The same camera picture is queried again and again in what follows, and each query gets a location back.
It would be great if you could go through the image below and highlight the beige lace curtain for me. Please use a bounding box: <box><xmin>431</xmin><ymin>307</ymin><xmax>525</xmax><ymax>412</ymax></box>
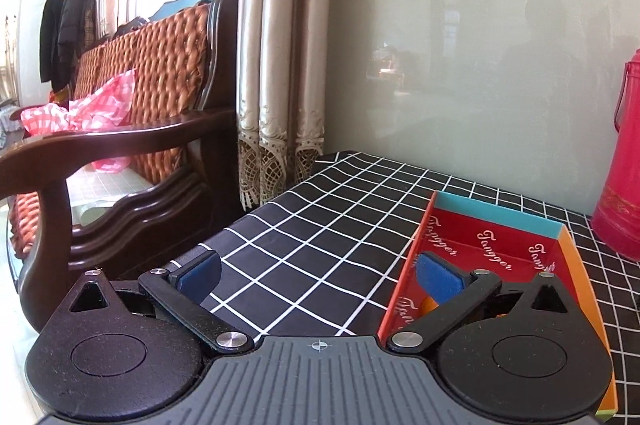
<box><xmin>236</xmin><ymin>0</ymin><xmax>330</xmax><ymax>210</ymax></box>

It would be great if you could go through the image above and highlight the black white grid tablecloth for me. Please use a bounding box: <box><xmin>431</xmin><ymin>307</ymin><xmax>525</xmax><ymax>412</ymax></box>
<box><xmin>200</xmin><ymin>151</ymin><xmax>639</xmax><ymax>424</ymax></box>

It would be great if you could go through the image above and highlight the pink checkered plastic bag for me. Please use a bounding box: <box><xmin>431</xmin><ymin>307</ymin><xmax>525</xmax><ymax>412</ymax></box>
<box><xmin>19</xmin><ymin>67</ymin><xmax>138</xmax><ymax>174</ymax></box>

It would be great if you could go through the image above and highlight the small orange tangerine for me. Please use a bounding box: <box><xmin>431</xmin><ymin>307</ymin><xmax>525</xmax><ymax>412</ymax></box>
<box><xmin>420</xmin><ymin>296</ymin><xmax>438</xmax><ymax>315</ymax></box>

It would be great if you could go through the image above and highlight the red paper tray box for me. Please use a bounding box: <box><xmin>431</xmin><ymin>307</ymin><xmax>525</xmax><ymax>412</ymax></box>
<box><xmin>376</xmin><ymin>192</ymin><xmax>618</xmax><ymax>424</ymax></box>

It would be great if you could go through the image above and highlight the dark wooden sofa frame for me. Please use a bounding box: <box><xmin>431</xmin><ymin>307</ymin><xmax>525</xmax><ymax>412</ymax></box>
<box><xmin>1</xmin><ymin>0</ymin><xmax>241</xmax><ymax>329</ymax></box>

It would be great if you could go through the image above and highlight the black coat on stand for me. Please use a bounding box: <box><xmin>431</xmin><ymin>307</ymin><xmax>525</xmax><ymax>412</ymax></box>
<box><xmin>39</xmin><ymin>0</ymin><xmax>96</xmax><ymax>93</ymax></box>

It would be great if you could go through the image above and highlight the orange woven sofa back cushion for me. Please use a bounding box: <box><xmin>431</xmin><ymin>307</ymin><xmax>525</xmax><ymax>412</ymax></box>
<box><xmin>8</xmin><ymin>2</ymin><xmax>212</xmax><ymax>258</ymax></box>

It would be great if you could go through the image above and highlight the white seat cushion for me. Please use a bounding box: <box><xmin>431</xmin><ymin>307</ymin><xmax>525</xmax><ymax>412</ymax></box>
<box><xmin>66</xmin><ymin>165</ymin><xmax>152</xmax><ymax>227</ymax></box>

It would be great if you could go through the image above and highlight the red thermos jug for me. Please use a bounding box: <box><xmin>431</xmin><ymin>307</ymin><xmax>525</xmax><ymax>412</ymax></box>
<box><xmin>591</xmin><ymin>50</ymin><xmax>640</xmax><ymax>261</ymax></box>

